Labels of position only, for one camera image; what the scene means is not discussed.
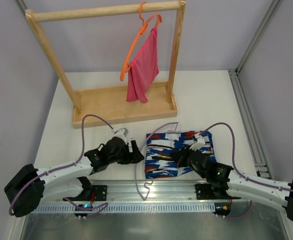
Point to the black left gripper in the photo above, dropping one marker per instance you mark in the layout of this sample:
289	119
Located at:
132	152

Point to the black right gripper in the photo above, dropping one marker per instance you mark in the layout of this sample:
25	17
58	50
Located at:
186	155

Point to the blue white red patterned trousers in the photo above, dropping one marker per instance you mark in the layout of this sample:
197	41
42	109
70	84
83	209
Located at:
166	154

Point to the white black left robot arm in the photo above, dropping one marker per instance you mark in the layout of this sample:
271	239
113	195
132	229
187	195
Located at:
32	186

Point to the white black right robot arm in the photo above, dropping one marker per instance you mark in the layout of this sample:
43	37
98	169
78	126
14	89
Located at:
225	181

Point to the pink cloth on hanger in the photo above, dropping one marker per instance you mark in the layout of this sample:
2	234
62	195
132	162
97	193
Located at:
143	69

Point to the wooden clothes rack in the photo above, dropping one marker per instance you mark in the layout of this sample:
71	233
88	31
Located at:
90	50

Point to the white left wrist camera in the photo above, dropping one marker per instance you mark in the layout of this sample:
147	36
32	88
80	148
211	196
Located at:
124	134

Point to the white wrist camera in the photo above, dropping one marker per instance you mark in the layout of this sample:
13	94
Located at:
198	142
124	134

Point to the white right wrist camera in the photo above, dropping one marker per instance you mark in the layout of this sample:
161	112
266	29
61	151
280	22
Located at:
198	142

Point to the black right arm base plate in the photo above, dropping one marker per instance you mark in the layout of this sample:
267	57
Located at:
205	191

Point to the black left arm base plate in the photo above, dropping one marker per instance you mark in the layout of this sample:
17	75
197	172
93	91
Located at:
99	192

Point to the slotted grey cable duct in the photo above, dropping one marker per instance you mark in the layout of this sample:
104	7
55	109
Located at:
131	208

